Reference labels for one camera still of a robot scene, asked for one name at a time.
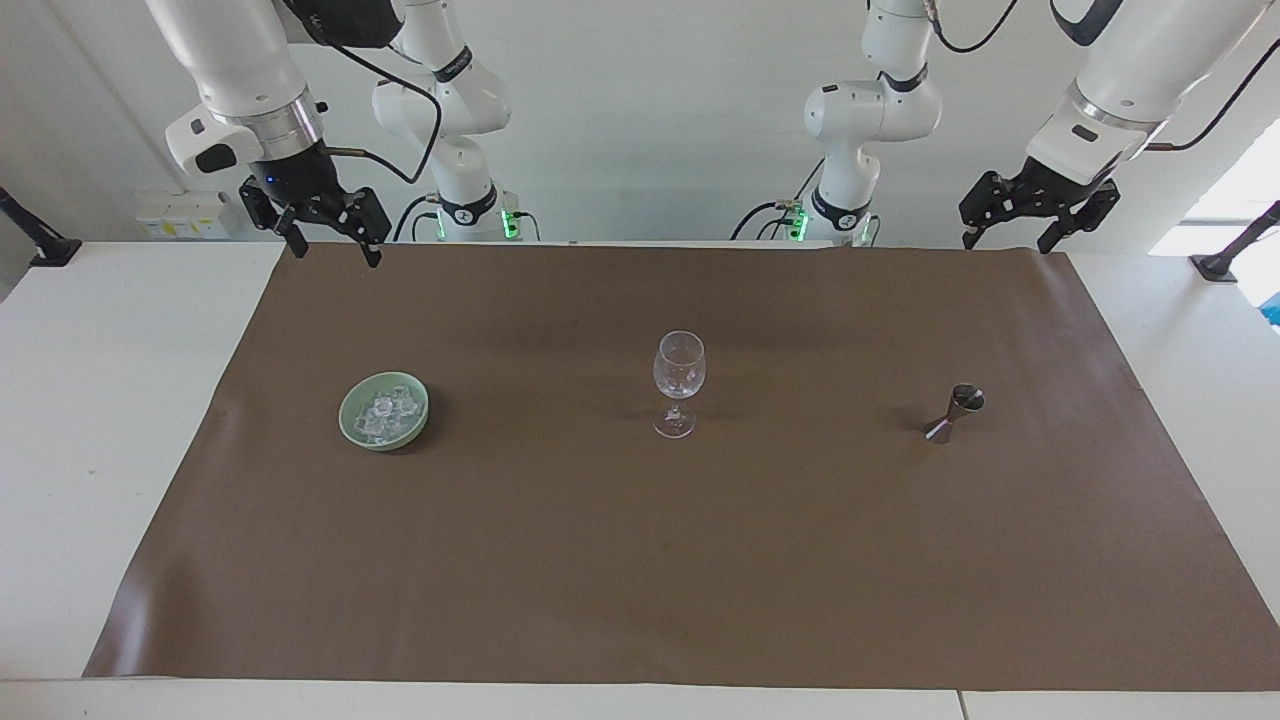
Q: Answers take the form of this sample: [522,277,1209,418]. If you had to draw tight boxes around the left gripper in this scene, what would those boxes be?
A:
[958,156,1122,255]

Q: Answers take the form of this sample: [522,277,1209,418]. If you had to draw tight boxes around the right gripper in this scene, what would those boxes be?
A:
[238,142,392,269]

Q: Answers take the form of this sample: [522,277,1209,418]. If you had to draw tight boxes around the clear wine glass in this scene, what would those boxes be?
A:
[652,330,707,440]

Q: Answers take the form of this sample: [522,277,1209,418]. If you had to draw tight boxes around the black stand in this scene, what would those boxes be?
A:
[1188,200,1280,284]
[0,188,83,268]

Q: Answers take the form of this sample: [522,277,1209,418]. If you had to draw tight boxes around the green ceramic bowl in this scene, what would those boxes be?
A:
[338,371,431,453]

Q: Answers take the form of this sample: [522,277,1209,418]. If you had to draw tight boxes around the steel double jigger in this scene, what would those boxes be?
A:
[924,384,987,444]

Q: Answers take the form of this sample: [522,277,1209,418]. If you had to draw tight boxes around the black cable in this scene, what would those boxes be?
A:
[1145,38,1280,154]
[284,0,445,187]
[729,158,827,242]
[393,194,443,244]
[922,0,1020,55]

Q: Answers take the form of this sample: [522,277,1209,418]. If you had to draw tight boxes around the white wall socket box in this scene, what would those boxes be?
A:
[134,191,232,240]

